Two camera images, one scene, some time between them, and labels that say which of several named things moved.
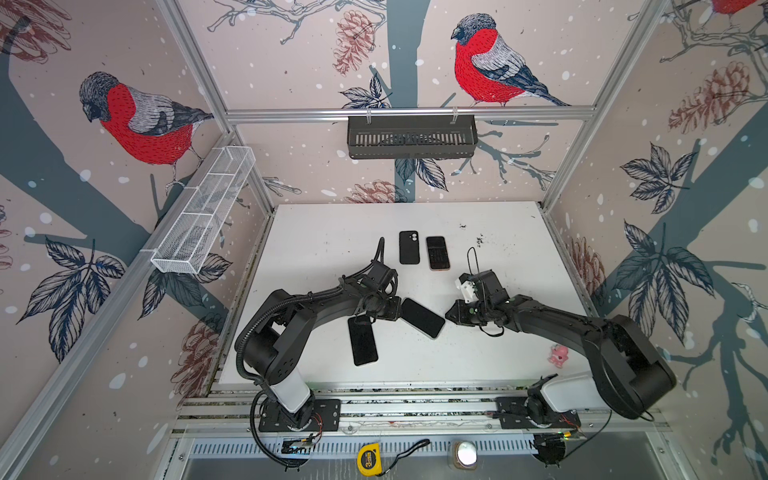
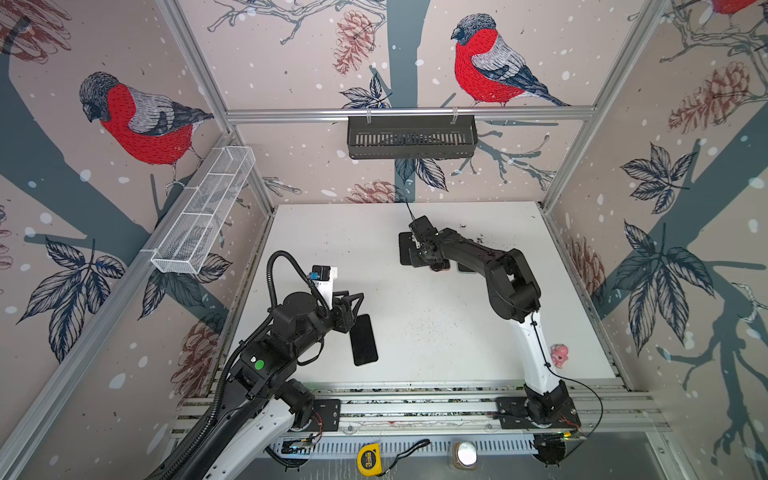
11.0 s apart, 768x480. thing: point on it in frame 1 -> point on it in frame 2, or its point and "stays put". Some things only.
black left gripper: x=394 y=314 -> x=346 y=316
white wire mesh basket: x=202 y=210 stays put
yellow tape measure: x=369 y=459 stays put
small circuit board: x=296 y=447 stays put
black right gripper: x=459 y=314 -> x=416 y=258
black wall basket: x=412 y=137 stays put
